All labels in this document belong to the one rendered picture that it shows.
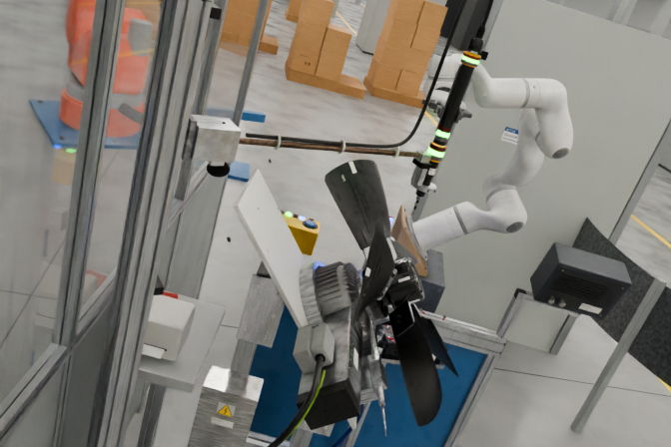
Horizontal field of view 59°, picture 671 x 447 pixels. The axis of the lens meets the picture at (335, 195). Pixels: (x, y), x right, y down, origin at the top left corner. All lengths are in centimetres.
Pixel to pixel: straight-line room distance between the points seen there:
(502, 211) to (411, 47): 758
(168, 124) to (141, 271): 33
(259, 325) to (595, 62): 249
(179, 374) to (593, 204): 274
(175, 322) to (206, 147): 58
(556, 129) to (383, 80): 786
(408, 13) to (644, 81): 636
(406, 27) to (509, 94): 784
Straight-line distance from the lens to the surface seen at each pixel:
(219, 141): 120
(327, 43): 905
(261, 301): 157
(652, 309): 332
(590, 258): 221
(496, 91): 182
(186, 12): 110
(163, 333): 163
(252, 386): 169
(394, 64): 971
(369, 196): 161
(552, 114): 197
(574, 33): 347
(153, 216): 123
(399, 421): 251
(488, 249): 374
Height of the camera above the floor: 195
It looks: 22 degrees down
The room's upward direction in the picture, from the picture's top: 17 degrees clockwise
